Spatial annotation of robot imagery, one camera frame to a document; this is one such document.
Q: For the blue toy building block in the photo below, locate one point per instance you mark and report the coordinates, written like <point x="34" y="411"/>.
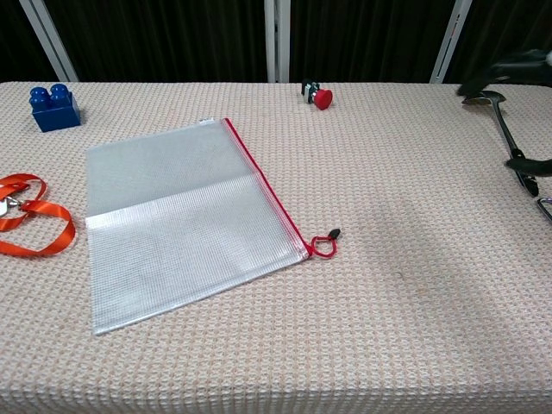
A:
<point x="56" y="113"/>

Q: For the beige waffle tablecloth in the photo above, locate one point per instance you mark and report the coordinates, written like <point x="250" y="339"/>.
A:
<point x="388" y="259"/>

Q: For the black curtain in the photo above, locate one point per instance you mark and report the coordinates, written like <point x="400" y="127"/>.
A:
<point x="172" y="39"/>

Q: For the red emergency stop button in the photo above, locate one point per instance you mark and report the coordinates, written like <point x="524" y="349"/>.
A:
<point x="322" y="99"/>

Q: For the slanted aluminium frame post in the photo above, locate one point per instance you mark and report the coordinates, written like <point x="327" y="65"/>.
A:
<point x="450" y="41"/>
<point x="49" y="41"/>

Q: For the brass padlock long shackle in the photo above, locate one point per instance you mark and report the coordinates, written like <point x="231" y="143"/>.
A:
<point x="546" y="207"/>

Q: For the upright aluminium frame post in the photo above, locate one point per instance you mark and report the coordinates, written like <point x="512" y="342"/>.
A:
<point x="276" y="41"/>

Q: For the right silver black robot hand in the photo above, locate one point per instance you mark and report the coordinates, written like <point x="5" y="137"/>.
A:
<point x="509" y="67"/>

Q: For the clear zipper pouch red edge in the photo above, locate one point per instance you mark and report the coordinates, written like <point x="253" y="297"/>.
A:
<point x="181" y="224"/>

